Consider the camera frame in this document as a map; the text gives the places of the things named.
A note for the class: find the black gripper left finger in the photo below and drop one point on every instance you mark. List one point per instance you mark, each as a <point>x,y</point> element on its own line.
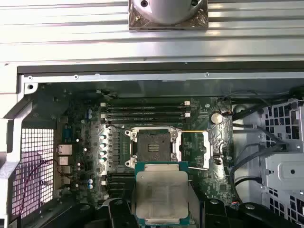
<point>118,213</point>

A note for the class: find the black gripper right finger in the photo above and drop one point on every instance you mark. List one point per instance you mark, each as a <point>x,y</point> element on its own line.
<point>218,216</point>

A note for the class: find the silver-topped CPU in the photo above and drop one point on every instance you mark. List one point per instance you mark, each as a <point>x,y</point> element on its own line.
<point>161,194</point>

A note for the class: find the metal socket cover frame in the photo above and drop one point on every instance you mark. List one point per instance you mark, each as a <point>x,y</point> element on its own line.
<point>206,152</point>

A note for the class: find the CPU socket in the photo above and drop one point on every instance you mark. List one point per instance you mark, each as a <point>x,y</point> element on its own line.
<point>154,147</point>

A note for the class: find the black RAM slot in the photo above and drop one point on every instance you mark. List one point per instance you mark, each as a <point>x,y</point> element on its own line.
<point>142,121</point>
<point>142,104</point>
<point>142,116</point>
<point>142,110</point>

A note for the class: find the silver port block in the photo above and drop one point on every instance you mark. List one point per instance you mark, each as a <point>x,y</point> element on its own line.
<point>64,160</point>
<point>64,149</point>
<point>64,180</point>

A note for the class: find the grey metal drive cage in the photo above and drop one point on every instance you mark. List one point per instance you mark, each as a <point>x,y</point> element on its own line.
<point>285,166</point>

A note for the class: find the green motherboard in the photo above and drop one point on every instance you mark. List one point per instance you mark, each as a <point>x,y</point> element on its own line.
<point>83,133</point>

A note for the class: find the blue port connector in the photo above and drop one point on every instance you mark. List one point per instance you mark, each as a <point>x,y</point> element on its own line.
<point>67,134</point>

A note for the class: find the round coin battery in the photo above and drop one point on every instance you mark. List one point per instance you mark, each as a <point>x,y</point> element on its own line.
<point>216,118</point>

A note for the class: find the black PC case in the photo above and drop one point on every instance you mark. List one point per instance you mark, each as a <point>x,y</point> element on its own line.
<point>142,77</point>

